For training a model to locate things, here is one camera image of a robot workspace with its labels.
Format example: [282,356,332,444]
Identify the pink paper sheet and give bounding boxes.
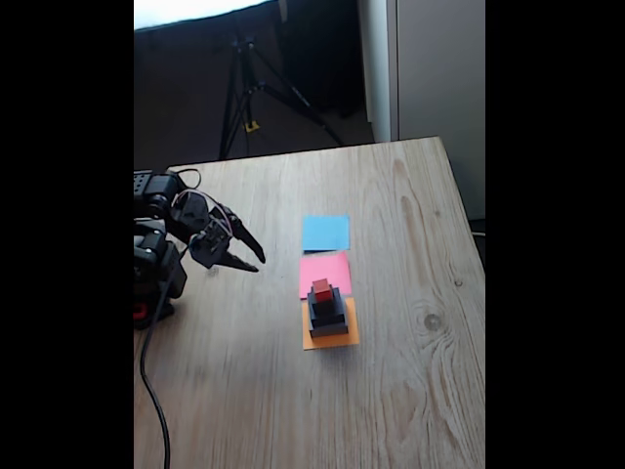
[298,251,353,300]

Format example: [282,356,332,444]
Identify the blue paper sheet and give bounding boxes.
[302,214,352,253]

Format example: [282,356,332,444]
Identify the small black foam block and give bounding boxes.
[311,288,336,318]

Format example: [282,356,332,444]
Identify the white cabinet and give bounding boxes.
[358,0,486,221]

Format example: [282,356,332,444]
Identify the medium dark foam block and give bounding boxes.
[307,287,346,328]

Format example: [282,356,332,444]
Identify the orange paper sheet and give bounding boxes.
[302,296,360,352]

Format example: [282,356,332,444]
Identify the black cable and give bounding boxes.
[140,280,173,469]

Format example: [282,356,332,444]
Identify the black tripod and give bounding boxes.
[218,28,347,160]

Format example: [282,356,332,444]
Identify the large grey foam block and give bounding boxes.
[307,305,350,340]

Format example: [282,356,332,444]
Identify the red and black table clamp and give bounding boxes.
[134,297,176,331]

